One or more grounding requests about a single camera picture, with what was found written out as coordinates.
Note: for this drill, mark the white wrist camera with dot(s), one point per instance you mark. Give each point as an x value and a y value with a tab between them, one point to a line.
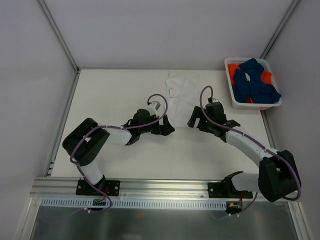
153	108
212	100

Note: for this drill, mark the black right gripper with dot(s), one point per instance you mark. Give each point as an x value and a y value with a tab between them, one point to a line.
200	120

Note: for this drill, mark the white slotted cable duct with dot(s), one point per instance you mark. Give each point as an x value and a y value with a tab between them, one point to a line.
161	204

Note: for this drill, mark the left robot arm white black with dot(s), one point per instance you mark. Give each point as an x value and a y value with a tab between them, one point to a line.
85	142

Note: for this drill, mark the aluminium mounting rail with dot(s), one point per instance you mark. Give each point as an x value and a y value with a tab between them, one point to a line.
153	189

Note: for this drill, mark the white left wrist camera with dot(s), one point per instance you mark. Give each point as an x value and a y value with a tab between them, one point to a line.
153	108

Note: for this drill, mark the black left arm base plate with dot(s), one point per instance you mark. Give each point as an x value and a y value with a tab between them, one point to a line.
109	187

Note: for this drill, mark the aluminium frame post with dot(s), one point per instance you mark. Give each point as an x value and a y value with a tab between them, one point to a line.
292	7
56	31

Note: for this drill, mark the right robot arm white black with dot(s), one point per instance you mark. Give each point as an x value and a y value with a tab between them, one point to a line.
277	176

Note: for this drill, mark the orange t shirt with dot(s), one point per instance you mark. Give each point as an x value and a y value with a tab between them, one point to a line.
265	78

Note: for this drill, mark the aluminium frame post right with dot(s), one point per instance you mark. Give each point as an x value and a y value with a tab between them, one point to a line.
292	7

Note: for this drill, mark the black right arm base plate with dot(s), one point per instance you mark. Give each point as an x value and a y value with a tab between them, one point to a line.
217	191

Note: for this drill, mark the white t shirt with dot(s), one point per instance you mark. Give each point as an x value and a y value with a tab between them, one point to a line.
182	96

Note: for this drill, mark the blue t shirt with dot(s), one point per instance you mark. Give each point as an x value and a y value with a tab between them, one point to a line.
248	84

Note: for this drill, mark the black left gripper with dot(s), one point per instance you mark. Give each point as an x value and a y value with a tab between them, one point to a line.
159	125

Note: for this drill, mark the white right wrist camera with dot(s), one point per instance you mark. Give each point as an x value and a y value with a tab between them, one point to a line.
212	100

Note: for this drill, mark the aluminium frame post left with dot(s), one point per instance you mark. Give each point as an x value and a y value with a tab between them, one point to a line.
56	31

